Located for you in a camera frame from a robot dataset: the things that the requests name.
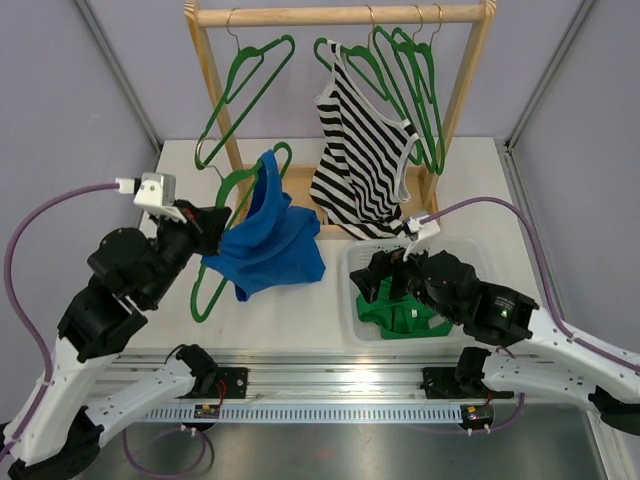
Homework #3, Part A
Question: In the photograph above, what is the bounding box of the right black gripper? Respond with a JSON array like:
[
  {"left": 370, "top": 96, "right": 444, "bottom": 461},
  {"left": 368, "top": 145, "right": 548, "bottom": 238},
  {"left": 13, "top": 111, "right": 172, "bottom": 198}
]
[{"left": 350, "top": 236, "right": 459, "bottom": 323}]

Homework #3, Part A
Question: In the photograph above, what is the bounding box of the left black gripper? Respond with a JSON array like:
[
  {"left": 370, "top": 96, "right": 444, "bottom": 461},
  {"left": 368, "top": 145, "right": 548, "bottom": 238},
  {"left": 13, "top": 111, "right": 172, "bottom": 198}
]
[{"left": 144, "top": 197, "right": 234, "bottom": 305}]

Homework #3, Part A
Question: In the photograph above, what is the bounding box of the green tank top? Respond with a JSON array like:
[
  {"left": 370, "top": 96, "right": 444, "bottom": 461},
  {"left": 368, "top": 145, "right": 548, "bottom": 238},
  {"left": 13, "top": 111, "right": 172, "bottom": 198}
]
[{"left": 356, "top": 277, "right": 454, "bottom": 340}]

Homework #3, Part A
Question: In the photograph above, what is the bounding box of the green hanger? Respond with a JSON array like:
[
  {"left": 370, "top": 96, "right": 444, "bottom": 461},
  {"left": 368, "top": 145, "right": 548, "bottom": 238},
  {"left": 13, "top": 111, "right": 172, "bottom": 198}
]
[
  {"left": 313, "top": 4, "right": 424, "bottom": 166},
  {"left": 197, "top": 8, "right": 296, "bottom": 171},
  {"left": 189, "top": 141, "right": 294, "bottom": 324},
  {"left": 372, "top": 23, "right": 446, "bottom": 175},
  {"left": 392, "top": 24, "right": 446, "bottom": 175}
]

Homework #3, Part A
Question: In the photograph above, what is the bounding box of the blue tank top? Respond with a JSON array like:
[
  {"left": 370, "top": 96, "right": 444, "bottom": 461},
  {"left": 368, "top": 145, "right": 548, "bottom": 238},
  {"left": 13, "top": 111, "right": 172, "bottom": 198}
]
[{"left": 201, "top": 150, "right": 325, "bottom": 302}]

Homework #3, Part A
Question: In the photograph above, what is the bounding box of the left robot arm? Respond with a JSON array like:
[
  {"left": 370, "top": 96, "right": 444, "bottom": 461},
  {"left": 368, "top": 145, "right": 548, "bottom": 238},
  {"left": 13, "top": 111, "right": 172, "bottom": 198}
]
[{"left": 1, "top": 200, "right": 231, "bottom": 479}]

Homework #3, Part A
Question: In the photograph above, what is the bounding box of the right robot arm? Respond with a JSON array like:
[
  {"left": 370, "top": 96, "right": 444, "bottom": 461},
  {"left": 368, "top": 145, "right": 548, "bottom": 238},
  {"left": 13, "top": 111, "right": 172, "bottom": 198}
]
[{"left": 348, "top": 248, "right": 639, "bottom": 435}]

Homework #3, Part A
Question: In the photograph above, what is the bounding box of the black white striped tank top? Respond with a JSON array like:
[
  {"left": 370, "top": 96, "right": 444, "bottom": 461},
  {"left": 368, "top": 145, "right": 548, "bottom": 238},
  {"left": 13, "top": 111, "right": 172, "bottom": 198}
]
[{"left": 309, "top": 40, "right": 419, "bottom": 240}]

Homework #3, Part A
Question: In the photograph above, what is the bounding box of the wooden clothes rack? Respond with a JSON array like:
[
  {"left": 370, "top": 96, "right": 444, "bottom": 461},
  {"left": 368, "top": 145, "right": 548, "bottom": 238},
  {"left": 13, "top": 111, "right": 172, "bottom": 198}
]
[{"left": 184, "top": 1, "right": 496, "bottom": 214}]

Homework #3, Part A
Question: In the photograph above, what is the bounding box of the white plastic basket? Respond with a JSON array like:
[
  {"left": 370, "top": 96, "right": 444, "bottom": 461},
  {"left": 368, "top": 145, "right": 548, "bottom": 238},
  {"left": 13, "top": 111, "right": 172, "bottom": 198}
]
[{"left": 339, "top": 234, "right": 494, "bottom": 350}]

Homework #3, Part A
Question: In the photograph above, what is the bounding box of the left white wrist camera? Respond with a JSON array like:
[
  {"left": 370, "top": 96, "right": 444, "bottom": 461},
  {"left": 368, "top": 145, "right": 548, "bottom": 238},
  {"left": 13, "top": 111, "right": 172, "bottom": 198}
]
[{"left": 115, "top": 172, "right": 186, "bottom": 223}]

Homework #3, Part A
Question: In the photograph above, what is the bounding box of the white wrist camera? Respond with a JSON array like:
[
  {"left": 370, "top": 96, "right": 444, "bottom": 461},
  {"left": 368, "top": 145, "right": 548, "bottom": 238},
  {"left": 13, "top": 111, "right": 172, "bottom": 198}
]
[
  {"left": 402, "top": 211, "right": 441, "bottom": 262},
  {"left": 115, "top": 172, "right": 186, "bottom": 223}
]

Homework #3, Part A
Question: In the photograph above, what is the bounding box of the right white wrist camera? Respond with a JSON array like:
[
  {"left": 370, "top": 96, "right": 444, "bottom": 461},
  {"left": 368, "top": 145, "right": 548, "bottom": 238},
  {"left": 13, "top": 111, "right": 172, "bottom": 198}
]
[{"left": 402, "top": 211, "right": 441, "bottom": 262}]

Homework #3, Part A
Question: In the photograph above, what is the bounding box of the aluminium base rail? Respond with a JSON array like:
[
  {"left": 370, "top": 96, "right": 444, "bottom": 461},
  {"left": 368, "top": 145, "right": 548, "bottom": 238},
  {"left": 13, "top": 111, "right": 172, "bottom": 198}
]
[{"left": 89, "top": 349, "right": 611, "bottom": 407}]

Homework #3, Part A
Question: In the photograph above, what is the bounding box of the white slotted cable duct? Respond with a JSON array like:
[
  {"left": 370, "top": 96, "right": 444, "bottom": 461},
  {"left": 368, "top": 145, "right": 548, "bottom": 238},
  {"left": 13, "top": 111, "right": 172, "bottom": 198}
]
[{"left": 142, "top": 403, "right": 462, "bottom": 424}]

